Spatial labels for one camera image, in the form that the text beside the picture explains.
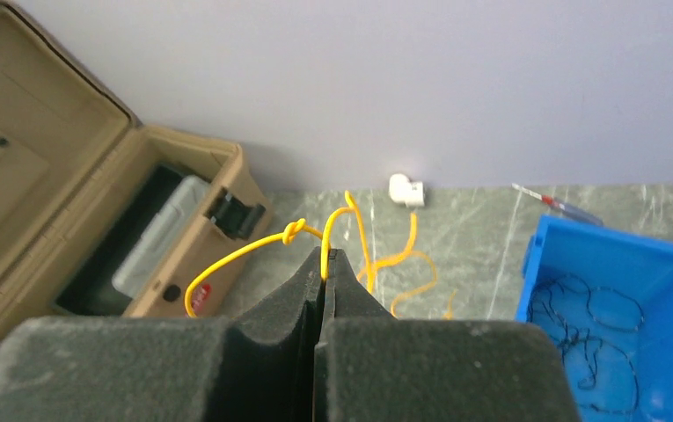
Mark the black toolbox tray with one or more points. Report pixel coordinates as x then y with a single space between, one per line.
90 292

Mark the grey plastic organizer box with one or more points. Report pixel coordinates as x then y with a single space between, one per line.
157 238

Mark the blue bin left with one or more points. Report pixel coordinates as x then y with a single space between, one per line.
605 299

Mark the small clear red-tipped tool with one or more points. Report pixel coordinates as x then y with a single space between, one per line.
568 210

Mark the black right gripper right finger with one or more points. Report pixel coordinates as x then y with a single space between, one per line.
372 366

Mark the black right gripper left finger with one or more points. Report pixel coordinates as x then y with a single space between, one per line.
256 367

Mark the tan hard toolbox case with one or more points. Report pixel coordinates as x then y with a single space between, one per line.
71 156

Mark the white pipe elbow fitting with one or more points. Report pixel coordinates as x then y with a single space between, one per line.
406 192

